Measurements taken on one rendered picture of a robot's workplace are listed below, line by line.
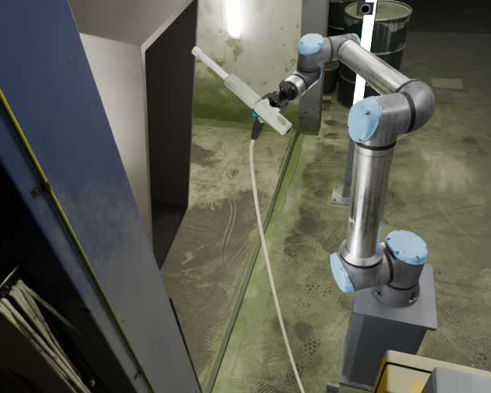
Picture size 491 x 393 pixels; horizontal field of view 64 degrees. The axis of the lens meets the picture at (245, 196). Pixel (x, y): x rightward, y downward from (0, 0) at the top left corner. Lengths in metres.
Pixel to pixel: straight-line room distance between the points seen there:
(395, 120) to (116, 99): 0.82
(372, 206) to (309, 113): 2.41
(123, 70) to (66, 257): 0.77
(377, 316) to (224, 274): 1.14
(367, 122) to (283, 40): 2.34
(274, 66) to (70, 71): 3.01
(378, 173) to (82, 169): 0.87
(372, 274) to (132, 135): 0.95
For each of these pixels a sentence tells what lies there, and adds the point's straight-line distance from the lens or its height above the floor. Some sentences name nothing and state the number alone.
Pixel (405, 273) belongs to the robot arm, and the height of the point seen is 0.84.
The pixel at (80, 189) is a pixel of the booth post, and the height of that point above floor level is 1.69.
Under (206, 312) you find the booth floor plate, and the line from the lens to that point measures 2.37.
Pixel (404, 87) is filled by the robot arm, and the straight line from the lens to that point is 1.26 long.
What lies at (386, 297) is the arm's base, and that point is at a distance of 1.68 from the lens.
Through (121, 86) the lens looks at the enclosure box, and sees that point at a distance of 1.28.
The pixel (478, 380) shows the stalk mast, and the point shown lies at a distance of 0.45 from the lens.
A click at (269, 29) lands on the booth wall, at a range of 3.39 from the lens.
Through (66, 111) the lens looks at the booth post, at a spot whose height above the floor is 1.79.
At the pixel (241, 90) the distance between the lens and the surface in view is 1.51.
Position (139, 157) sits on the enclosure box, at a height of 1.26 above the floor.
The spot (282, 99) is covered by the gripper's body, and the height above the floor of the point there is 1.28.
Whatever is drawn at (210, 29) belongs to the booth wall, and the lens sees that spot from 3.54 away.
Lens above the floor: 2.02
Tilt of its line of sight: 41 degrees down
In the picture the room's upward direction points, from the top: 5 degrees counter-clockwise
